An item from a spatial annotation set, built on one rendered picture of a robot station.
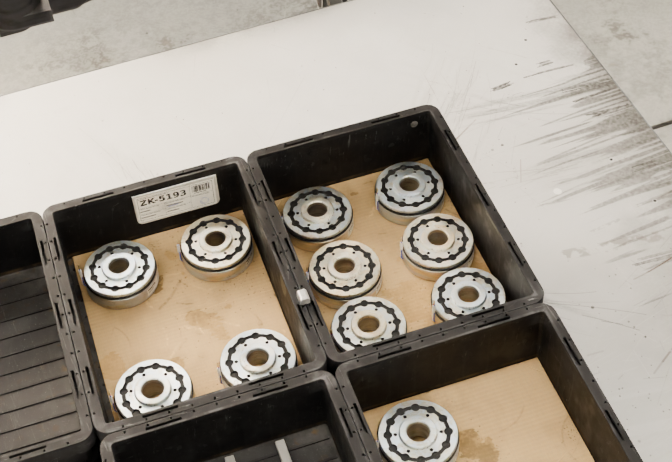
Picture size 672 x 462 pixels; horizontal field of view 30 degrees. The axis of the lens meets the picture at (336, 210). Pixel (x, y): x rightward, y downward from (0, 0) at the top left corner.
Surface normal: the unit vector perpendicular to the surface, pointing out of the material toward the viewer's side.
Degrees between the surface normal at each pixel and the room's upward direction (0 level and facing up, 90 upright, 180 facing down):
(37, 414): 0
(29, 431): 0
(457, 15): 0
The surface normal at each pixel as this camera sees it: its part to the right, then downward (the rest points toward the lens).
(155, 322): -0.04, -0.67
